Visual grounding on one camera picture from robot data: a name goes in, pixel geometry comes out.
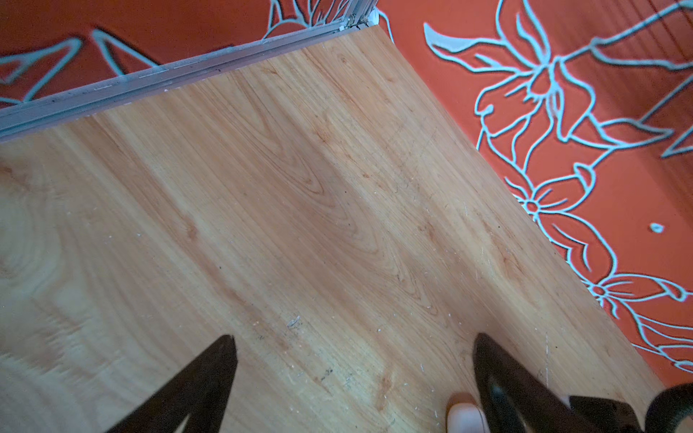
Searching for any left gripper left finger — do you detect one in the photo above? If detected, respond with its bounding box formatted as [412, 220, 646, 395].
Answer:
[109, 335, 238, 432]

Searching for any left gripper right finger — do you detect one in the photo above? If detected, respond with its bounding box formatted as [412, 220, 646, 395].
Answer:
[473, 333, 585, 432]

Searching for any cream earbud charging case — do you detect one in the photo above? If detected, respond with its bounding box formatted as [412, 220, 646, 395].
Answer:
[447, 403, 490, 433]

